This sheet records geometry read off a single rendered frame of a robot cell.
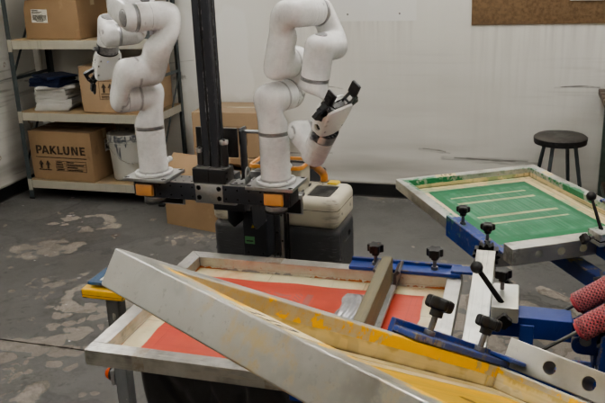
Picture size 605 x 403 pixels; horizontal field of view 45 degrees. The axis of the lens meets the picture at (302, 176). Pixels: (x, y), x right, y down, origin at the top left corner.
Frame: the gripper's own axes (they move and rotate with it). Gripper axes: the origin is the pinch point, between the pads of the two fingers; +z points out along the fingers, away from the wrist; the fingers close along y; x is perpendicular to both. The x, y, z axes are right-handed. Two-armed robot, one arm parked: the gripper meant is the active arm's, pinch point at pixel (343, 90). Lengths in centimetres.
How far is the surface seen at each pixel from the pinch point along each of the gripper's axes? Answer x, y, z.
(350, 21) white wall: -171, 251, -181
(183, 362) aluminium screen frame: 35, -71, -22
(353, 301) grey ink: 43, -22, -28
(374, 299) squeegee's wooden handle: 49, -30, -10
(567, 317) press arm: 80, -6, 6
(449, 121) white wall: -74, 279, -207
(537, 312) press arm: 75, -8, 3
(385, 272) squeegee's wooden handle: 43.8, -17.6, -16.3
